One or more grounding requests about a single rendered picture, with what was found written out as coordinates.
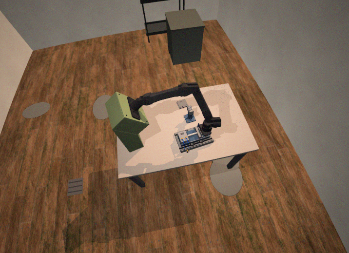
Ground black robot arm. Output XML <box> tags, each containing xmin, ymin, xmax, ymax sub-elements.
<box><xmin>127</xmin><ymin>82</ymin><xmax>221</xmax><ymax>132</ymax></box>

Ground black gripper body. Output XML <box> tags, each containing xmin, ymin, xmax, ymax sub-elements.
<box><xmin>199</xmin><ymin>124</ymin><xmax>211</xmax><ymax>136</ymax></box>

